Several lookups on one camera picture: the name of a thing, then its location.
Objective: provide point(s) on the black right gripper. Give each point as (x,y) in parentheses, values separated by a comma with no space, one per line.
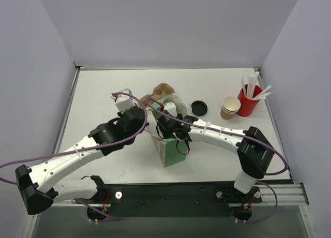
(163,119)

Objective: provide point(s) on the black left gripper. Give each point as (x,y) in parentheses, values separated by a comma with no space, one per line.
(139,112)

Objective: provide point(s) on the green paper takeout bag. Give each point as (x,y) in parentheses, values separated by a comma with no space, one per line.
(170,151)

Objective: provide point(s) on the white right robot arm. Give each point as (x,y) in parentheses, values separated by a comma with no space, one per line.
(251,146)

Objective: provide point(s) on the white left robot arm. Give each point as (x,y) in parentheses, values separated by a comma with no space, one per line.
(42,185)

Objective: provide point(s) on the brown pulp cup carrier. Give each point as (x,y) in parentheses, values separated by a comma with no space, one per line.
(160,91)

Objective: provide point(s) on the stack of paper cups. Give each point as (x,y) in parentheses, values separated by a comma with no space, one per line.
(230,106)

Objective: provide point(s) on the red straw holder cup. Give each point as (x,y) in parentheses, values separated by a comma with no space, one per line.
(247,105)

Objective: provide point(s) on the white wrapped straws bundle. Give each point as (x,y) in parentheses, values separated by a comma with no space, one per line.
(252,83)

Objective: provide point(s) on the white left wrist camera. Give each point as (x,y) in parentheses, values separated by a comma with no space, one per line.
(122,102)

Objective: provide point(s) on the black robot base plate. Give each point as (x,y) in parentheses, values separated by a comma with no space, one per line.
(195,199)

